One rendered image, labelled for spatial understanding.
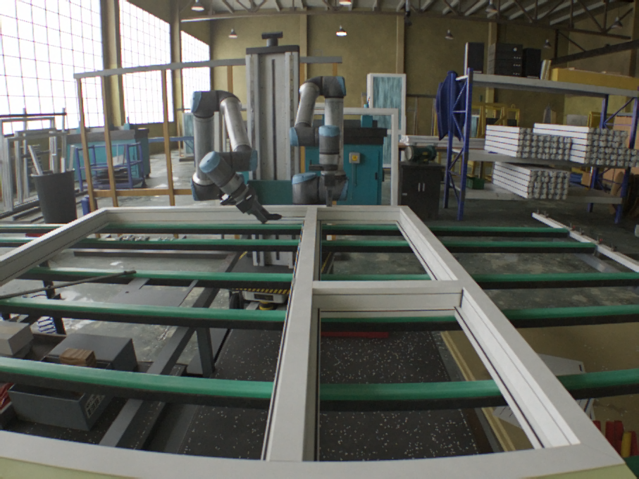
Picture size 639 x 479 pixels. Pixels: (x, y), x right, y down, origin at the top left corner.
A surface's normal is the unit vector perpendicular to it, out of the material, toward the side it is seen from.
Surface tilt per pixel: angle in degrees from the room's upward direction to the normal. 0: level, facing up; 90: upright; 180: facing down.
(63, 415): 90
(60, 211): 94
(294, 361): 0
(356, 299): 90
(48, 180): 94
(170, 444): 0
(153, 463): 0
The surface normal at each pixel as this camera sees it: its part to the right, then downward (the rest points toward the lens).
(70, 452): 0.00, -0.95
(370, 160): -0.03, 0.31
